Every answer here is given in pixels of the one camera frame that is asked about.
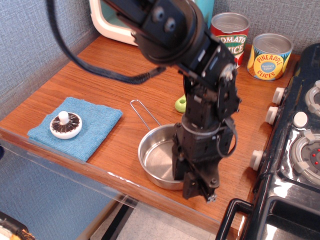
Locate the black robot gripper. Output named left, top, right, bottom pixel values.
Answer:
left=172, top=117, right=234, bottom=203

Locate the small stainless steel pot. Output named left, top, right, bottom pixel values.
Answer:
left=130, top=99, right=183, bottom=191

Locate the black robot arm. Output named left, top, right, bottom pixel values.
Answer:
left=107, top=0, right=240, bottom=202

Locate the black toy stove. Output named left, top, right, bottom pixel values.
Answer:
left=216, top=43, right=320, bottom=240

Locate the blue folded cloth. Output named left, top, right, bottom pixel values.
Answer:
left=27, top=97, right=123, bottom=162

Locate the white toy mushroom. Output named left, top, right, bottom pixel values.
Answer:
left=49, top=111, right=83, bottom=140

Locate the clear acrylic table guard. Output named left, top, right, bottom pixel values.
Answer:
left=0, top=126, right=241, bottom=240

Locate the pineapple slices can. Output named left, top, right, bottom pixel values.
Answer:
left=247, top=33, right=294, bottom=81

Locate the tomato sauce can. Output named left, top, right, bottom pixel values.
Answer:
left=210, top=12, right=250, bottom=68

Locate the teal toy microwave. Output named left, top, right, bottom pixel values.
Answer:
left=89, top=0, right=215, bottom=46

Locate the green handled grey spatula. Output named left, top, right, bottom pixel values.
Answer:
left=174, top=94, right=187, bottom=113

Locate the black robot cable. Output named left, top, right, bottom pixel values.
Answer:
left=45, top=0, right=167, bottom=85

